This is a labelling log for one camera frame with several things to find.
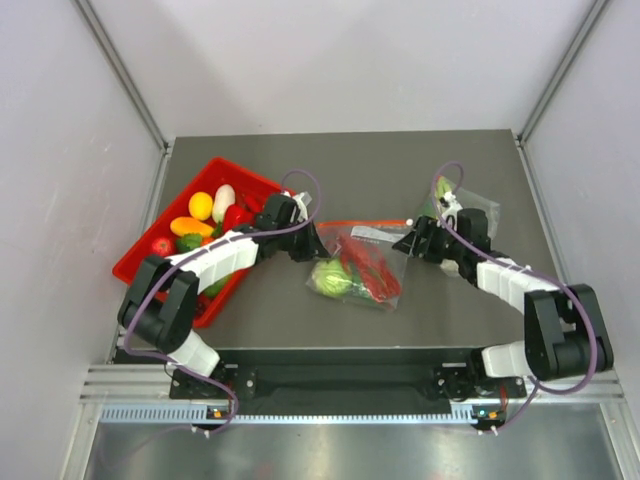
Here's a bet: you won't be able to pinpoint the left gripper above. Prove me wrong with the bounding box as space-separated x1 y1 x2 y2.
276 215 330 262

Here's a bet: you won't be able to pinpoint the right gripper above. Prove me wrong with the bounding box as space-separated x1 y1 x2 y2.
393 215 467 264

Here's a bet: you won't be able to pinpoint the clear zip bag red slider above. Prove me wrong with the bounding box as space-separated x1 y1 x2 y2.
307 220 410 311

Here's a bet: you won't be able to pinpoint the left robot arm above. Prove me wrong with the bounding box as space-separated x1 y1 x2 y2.
117 192 330 397

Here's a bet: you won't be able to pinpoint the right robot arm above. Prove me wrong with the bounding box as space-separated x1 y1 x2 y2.
393 208 614 396

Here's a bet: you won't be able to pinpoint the fake cabbage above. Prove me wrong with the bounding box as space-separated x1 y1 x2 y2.
311 259 352 297

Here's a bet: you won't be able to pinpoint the clear bag with leek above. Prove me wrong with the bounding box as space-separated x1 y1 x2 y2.
417 186 501 239

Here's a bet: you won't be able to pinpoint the fake leek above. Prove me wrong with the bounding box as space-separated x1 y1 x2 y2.
434 176 455 201

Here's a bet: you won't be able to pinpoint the fake red bell pepper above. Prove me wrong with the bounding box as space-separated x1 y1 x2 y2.
222 204 255 233

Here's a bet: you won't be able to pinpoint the fake white radish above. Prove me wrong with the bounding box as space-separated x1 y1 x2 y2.
211 184 236 223

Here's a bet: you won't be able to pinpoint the fake mango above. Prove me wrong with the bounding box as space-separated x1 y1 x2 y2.
201 274 232 299

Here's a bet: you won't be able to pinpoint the fake lemon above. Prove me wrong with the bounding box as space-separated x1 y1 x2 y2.
188 192 214 221

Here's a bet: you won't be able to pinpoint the fake dark grapes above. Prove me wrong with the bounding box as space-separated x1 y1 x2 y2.
195 295 212 318

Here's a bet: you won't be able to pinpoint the fake orange fruit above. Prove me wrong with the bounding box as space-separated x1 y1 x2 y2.
169 216 214 237

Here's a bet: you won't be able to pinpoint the fake red apple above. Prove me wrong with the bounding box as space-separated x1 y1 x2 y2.
150 237 175 257

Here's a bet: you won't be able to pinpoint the red plastic bin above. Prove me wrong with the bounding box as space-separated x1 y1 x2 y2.
111 156 297 330

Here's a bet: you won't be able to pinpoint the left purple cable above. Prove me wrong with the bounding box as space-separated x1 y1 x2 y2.
121 169 322 437

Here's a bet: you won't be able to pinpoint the purple cable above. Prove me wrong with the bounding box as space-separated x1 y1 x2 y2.
121 169 322 437
431 160 600 434

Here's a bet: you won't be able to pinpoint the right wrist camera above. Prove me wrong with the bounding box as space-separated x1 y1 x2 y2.
439 191 462 229

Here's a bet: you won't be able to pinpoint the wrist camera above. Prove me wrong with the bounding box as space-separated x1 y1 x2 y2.
439 191 462 229
292 192 312 222

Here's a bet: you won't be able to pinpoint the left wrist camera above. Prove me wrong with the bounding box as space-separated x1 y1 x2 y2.
292 192 312 222

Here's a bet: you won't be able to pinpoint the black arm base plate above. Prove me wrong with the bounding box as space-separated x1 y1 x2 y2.
168 347 528 416

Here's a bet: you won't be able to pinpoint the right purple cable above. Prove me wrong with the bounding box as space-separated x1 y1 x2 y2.
431 160 600 434

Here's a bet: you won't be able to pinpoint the grey cable duct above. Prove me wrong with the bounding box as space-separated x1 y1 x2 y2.
100 404 499 425

